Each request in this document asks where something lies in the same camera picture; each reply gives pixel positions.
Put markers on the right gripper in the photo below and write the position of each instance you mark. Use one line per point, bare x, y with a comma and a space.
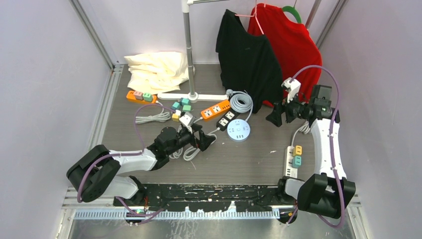
275, 117

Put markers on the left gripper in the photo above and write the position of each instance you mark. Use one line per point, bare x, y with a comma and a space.
203, 143

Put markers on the black power strip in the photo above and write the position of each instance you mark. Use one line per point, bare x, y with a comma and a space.
226, 118

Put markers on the round blue power strip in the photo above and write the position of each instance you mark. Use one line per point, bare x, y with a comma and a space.
238, 130

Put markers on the orange power strip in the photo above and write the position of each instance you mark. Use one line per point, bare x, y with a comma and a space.
215, 111
130, 97

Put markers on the yellow usb charger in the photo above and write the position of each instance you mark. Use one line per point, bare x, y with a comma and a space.
175, 117

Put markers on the white usb power strip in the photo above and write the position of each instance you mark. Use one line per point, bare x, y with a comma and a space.
289, 170

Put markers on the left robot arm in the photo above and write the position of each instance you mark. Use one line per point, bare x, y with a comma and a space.
99, 171

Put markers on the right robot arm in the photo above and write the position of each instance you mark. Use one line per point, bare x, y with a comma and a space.
327, 192

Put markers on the yellow charger on white strip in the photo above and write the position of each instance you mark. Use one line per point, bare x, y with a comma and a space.
297, 151

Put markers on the white clothes rack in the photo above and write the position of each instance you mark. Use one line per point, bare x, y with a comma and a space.
193, 96

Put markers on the black t-shirt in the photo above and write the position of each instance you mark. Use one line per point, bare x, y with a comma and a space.
248, 62

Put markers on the red t-shirt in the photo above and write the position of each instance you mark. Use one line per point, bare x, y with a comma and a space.
294, 49

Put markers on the pink charger on far strip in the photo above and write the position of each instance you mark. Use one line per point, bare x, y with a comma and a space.
138, 95

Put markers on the cream folded cloth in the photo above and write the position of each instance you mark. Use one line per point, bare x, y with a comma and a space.
157, 72

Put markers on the pink hanger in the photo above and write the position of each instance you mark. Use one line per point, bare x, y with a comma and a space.
254, 16

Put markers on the green hanger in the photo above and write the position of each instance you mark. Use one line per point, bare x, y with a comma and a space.
293, 12

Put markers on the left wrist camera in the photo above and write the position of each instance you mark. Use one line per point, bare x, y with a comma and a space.
186, 119

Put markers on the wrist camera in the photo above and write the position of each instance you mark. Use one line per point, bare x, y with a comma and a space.
292, 87
186, 119

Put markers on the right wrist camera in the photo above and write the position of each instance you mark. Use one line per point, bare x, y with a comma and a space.
292, 87

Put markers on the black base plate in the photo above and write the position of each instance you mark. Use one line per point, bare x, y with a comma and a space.
201, 201

